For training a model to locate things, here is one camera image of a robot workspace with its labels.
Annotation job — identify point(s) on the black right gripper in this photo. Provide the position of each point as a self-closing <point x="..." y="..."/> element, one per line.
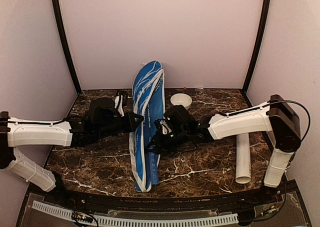
<point x="160" y="143"/>

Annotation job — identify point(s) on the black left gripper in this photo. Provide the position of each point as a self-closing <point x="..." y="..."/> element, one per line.
<point x="131" y="125"/>

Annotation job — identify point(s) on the blue racket bag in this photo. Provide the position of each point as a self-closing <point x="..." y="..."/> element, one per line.
<point x="148" y="94"/>

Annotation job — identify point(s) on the white shuttlecock tube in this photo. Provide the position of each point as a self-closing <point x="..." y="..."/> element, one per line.
<point x="243" y="159"/>

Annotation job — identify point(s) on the blue badminton racket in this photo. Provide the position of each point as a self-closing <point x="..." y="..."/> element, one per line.
<point x="153" y="165"/>

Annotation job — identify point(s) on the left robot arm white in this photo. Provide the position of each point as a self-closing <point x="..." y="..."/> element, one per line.
<point x="104" y="118"/>

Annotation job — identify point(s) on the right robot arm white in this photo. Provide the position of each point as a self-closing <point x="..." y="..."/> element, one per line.
<point x="178" y="127"/>

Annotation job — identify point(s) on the white ceramic bowl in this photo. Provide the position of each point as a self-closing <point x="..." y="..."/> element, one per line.
<point x="181" y="99"/>

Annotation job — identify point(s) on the small circuit board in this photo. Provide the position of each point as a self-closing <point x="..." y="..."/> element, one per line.
<point x="82" y="218"/>

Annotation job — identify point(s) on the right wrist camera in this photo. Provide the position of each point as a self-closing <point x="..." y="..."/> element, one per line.
<point x="163" y="126"/>

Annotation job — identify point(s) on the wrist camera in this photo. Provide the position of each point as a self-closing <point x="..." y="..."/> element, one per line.
<point x="163" y="126"/>
<point x="121" y="100"/>

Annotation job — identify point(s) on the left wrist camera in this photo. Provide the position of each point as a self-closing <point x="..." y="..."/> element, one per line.
<point x="121" y="100"/>

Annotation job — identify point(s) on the white cable duct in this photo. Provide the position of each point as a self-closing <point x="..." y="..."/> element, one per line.
<point x="131" y="219"/>

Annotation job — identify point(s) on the black vertical frame post left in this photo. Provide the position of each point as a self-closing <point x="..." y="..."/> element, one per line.
<point x="65" y="45"/>

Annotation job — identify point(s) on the black vertical frame post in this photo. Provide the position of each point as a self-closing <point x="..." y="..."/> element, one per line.
<point x="257" y="45"/>
<point x="65" y="45"/>

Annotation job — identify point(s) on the black vertical frame post right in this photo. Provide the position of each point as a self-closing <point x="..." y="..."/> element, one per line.
<point x="257" y="45"/>

